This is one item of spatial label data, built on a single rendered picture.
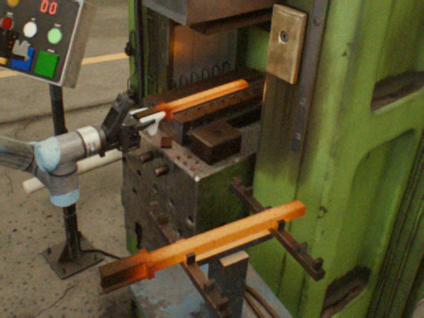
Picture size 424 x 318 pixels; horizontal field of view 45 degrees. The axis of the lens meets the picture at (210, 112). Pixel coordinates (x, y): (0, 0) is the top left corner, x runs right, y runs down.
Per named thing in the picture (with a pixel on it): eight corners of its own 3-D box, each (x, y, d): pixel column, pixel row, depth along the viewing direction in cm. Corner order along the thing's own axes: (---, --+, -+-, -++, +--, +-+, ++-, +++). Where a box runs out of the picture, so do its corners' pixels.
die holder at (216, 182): (190, 298, 154) (196, 179, 132) (123, 228, 179) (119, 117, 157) (313, 224, 186) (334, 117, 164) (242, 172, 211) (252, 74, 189)
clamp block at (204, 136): (209, 166, 137) (210, 146, 134) (190, 151, 143) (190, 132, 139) (242, 151, 144) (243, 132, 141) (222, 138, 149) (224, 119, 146)
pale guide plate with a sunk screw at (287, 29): (291, 84, 122) (301, 15, 113) (264, 70, 127) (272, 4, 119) (297, 82, 123) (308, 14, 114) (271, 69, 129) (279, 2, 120)
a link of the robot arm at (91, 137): (72, 125, 132) (87, 139, 126) (89, 120, 134) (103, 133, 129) (74, 149, 135) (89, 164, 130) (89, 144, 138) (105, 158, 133)
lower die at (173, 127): (181, 146, 145) (182, 120, 141) (142, 116, 158) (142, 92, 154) (284, 105, 169) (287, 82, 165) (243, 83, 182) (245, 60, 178)
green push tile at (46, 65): (52, 78, 163) (58, 55, 163) (33, 72, 166) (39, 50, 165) (55, 78, 165) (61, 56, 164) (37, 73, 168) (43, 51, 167)
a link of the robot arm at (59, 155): (34, 166, 129) (30, 137, 125) (74, 151, 136) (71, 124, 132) (47, 181, 124) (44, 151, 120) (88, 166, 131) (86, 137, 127)
